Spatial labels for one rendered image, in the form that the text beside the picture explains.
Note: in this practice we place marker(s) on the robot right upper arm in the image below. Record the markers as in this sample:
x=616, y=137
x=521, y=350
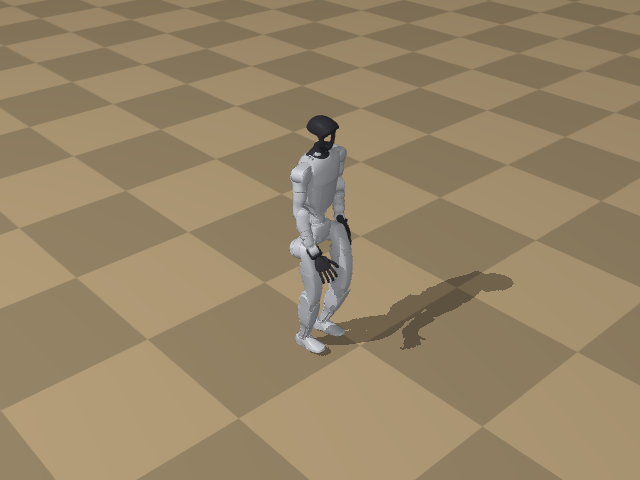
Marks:
x=300, y=177

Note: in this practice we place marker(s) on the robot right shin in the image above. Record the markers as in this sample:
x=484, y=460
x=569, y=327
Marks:
x=307, y=315

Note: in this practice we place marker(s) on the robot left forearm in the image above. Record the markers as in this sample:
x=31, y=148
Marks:
x=338, y=203

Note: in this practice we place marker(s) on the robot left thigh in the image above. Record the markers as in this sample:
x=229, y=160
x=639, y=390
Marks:
x=340, y=253

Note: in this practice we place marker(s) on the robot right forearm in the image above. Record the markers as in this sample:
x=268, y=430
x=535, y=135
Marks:
x=304, y=228

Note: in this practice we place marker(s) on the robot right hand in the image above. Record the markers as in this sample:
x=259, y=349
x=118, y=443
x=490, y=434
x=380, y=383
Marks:
x=322, y=263

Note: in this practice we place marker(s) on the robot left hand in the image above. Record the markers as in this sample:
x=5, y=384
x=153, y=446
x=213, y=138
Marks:
x=340, y=219

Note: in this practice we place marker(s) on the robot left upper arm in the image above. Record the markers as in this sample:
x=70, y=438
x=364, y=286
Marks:
x=343, y=152

